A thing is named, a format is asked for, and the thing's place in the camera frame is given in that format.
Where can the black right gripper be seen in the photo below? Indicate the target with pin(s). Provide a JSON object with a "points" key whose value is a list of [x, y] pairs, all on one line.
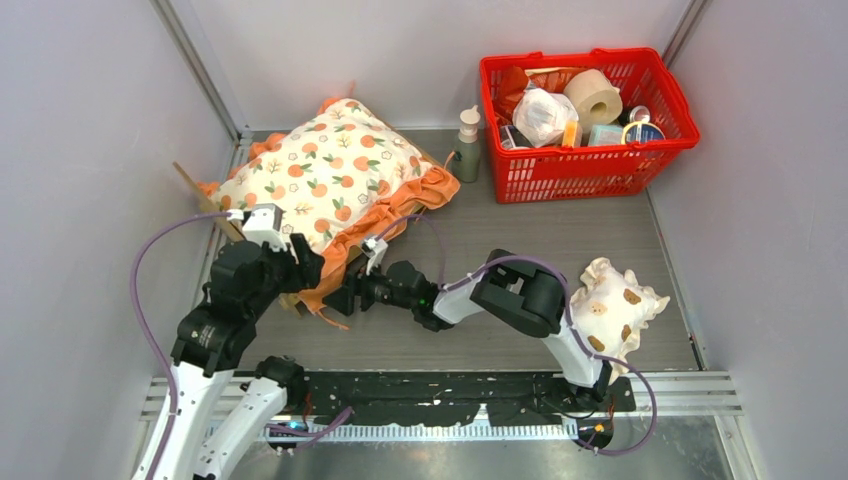
{"points": [[343, 299]]}

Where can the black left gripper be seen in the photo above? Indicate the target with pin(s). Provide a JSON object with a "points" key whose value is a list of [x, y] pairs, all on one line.
{"points": [[306, 268]]}

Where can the wooden pet bed frame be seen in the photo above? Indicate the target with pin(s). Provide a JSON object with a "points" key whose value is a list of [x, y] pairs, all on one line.
{"points": [[212, 205]]}

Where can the orange fruit print cushion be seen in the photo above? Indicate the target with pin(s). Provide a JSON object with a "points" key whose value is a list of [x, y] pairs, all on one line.
{"points": [[343, 126]]}

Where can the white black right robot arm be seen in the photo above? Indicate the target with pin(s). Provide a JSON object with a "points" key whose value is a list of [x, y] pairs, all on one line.
{"points": [[521, 293]]}

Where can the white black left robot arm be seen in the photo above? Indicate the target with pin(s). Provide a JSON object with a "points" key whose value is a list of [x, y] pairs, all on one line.
{"points": [[208, 349]]}

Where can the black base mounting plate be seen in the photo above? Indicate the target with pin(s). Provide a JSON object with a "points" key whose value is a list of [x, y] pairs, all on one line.
{"points": [[444, 398]]}

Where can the green pump lotion bottle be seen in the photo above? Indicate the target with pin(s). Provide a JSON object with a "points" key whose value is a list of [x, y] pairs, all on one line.
{"points": [[467, 150]]}

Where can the white plastic wrapped packet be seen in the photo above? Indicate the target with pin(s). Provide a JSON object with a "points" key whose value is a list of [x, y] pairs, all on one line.
{"points": [[542, 117]]}

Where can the cream frilled small pillow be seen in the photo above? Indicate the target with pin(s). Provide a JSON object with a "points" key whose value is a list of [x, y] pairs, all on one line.
{"points": [[611, 309]]}

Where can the orange red crumpled bag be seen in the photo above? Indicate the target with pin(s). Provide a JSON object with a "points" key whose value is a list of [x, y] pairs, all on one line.
{"points": [[516, 80]]}

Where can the red plastic shopping basket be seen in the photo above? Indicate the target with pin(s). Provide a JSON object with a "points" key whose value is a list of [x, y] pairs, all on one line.
{"points": [[554, 172]]}

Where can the light teal small box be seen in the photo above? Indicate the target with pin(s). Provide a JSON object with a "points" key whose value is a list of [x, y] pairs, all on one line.
{"points": [[605, 135]]}

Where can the beige toilet paper roll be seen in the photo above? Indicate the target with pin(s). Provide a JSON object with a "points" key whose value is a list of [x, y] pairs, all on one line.
{"points": [[595, 99]]}

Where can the round blue lidded tin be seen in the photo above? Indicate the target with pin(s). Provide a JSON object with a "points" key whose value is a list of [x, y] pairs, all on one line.
{"points": [[641, 132]]}

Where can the small silver can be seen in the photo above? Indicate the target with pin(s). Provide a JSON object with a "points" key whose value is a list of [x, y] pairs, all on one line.
{"points": [[638, 113]]}

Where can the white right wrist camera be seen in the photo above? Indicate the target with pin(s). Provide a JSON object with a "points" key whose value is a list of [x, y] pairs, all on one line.
{"points": [[375, 248]]}

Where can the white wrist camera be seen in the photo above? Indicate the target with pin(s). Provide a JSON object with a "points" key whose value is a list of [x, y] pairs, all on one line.
{"points": [[262, 225], [375, 248]]}

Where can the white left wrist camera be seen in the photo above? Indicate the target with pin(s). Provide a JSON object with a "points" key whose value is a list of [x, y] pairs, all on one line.
{"points": [[262, 225]]}

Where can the slotted aluminium rail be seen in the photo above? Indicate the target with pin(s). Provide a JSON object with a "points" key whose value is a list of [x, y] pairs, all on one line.
{"points": [[688, 394]]}

